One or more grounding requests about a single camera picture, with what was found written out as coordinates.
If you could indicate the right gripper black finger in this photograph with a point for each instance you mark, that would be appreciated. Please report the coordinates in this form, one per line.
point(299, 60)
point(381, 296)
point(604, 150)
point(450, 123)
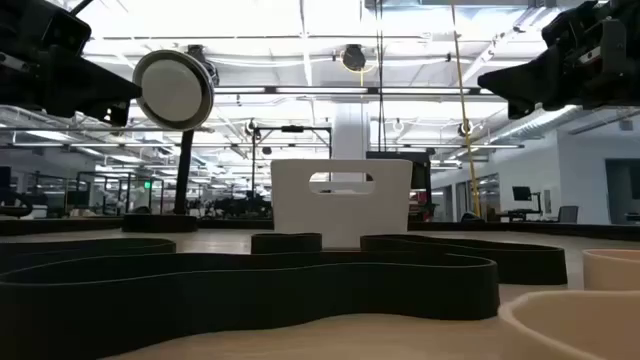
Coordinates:
point(522, 110)
point(530, 80)

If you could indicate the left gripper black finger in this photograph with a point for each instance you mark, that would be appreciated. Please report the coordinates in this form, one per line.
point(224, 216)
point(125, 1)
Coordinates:
point(90, 85)
point(117, 114)

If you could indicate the cream bowl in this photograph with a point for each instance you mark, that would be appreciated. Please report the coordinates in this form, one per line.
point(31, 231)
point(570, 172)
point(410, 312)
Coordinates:
point(610, 272)
point(515, 340)

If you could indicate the large black rubber band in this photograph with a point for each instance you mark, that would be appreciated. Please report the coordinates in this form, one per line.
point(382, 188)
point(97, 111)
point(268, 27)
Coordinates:
point(250, 295)

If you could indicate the small black rubber band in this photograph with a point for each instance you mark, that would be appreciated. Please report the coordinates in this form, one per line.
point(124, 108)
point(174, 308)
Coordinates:
point(286, 243)

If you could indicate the black computer monitor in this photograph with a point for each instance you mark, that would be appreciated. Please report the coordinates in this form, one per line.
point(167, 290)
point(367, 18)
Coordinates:
point(521, 193)

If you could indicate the black lamp pole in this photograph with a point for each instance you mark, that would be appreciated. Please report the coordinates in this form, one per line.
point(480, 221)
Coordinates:
point(184, 170)

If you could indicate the grey office chair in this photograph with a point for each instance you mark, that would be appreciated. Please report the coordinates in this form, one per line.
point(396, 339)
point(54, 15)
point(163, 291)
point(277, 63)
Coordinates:
point(568, 214)

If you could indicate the black round lamp base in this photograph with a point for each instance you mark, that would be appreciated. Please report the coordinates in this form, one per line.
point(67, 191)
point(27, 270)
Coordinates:
point(159, 223)

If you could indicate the black cart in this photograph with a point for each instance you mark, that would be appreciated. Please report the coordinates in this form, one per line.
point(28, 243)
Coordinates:
point(421, 180)

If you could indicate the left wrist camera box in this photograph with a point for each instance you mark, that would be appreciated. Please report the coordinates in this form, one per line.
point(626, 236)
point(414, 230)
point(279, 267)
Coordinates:
point(67, 32)

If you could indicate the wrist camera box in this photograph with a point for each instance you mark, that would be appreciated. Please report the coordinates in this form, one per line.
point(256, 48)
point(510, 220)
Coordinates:
point(570, 27)
point(67, 32)

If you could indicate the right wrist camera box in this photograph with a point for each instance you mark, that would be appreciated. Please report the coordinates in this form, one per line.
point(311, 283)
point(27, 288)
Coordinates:
point(570, 27)

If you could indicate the black metal frame stand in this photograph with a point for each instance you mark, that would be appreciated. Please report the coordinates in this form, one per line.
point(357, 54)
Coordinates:
point(292, 129)

